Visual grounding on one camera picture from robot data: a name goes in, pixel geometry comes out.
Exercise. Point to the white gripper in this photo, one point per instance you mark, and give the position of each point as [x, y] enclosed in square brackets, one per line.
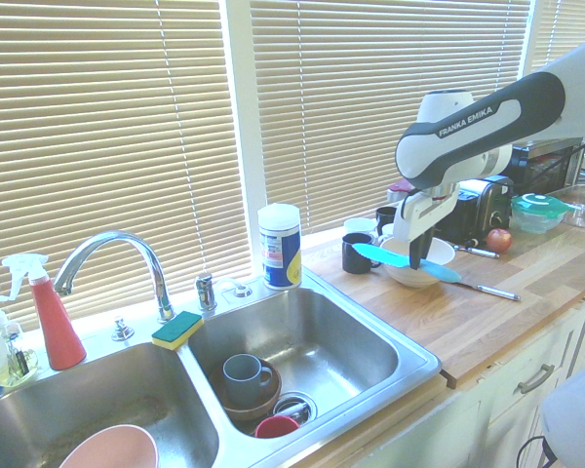
[417, 219]

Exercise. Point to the steel knife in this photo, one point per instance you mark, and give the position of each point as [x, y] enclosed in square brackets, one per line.
[497, 291]

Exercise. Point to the black steel toaster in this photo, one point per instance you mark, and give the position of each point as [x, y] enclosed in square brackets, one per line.
[487, 205]

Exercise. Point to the beige slatted window blind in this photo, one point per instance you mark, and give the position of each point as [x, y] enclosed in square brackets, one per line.
[565, 29]
[370, 97]
[102, 146]

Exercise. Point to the red mug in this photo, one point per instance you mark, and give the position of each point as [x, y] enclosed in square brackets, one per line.
[275, 428]

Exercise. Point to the white sink hole cap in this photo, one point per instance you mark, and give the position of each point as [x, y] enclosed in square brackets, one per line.
[243, 291]

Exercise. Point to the chrome soap dispenser stub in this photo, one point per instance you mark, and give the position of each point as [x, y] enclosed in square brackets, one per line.
[206, 292]

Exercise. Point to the red apple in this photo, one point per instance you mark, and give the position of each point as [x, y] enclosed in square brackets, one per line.
[498, 240]

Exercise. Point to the green lidded plastic container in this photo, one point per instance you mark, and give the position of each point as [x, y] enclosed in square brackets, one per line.
[538, 212]

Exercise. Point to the grey mug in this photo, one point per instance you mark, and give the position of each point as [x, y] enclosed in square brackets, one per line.
[241, 380]

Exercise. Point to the green yellow sponge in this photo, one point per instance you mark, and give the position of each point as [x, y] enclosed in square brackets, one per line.
[178, 329]

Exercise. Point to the yellow liquid glass bottle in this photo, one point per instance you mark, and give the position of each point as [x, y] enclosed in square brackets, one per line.
[17, 368]

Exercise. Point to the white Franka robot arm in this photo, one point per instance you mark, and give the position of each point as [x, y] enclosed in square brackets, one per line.
[473, 131]

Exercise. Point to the white mug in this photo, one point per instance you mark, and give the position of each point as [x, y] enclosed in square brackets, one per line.
[361, 226]

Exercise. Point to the black microwave oven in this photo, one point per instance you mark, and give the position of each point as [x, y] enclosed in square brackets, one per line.
[541, 166]

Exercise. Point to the red lidded jar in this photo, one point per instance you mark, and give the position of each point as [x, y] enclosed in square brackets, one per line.
[397, 192]

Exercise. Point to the chrome sink knob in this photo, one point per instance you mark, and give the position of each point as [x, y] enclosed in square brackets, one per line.
[122, 330]

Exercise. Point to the chrome curved faucet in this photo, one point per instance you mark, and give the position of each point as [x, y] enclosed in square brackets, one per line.
[127, 241]

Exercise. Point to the black mug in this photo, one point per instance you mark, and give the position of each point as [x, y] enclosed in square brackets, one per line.
[384, 219]
[358, 258]

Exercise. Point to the teal plastic serrated knife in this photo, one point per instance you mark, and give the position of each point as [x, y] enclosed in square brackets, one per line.
[385, 256]

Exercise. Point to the brown wooden bowl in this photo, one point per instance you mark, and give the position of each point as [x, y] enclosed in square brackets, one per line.
[265, 395]

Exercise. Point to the large white bowl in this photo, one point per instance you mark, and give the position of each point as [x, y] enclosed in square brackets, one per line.
[441, 256]

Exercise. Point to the stainless steel double sink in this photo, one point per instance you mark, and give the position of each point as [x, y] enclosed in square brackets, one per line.
[322, 341]

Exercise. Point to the pink plastic bowl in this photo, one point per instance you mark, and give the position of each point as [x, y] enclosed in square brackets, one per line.
[112, 448]

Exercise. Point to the disinfecting wipes canister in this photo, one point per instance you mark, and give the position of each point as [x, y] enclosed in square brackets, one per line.
[280, 253]

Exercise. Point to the steel utensil in drain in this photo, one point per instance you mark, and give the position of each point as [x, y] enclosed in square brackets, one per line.
[290, 408]

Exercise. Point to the red spray bottle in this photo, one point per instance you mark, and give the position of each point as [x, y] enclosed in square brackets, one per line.
[56, 326]

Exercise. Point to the clear glass dish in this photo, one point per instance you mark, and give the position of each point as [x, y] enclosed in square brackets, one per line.
[582, 209]

